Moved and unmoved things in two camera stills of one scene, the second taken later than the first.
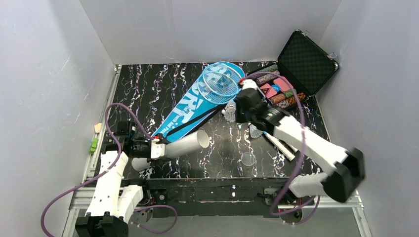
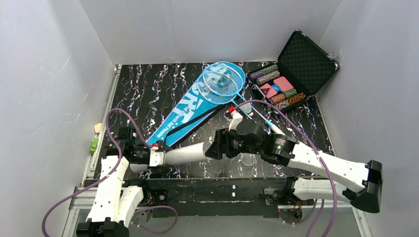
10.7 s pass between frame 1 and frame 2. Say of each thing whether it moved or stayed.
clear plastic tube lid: stayed
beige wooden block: stayed
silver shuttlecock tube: moved
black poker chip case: stayed
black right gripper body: moved
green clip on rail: stayed
